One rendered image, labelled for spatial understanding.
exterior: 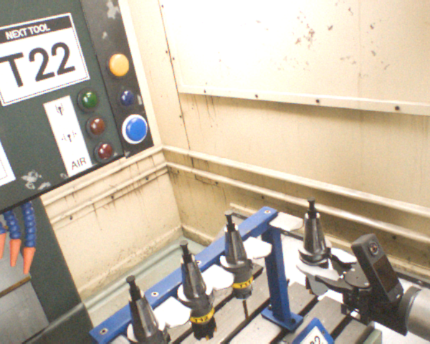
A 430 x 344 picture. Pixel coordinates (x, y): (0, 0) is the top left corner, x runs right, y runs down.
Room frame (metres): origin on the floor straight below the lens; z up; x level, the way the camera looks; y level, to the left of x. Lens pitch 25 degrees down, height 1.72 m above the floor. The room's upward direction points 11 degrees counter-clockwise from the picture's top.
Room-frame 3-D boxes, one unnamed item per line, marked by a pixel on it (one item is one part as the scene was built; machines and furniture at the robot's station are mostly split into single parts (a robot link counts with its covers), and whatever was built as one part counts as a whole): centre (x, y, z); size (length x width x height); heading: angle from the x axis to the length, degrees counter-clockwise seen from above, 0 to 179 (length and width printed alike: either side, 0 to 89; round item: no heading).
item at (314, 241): (0.66, -0.17, 1.26); 0.04 x 0.04 x 0.07
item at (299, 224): (0.77, -0.15, 1.21); 0.07 x 0.05 x 0.01; 39
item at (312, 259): (0.66, -0.17, 1.21); 0.06 x 0.06 x 0.03
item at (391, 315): (0.56, -0.25, 1.16); 0.12 x 0.08 x 0.09; 39
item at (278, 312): (0.81, -0.11, 1.05); 0.10 x 0.05 x 0.30; 39
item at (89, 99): (0.47, 0.12, 1.62); 0.02 x 0.01 x 0.02; 129
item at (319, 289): (0.62, -0.16, 1.17); 0.09 x 0.03 x 0.06; 53
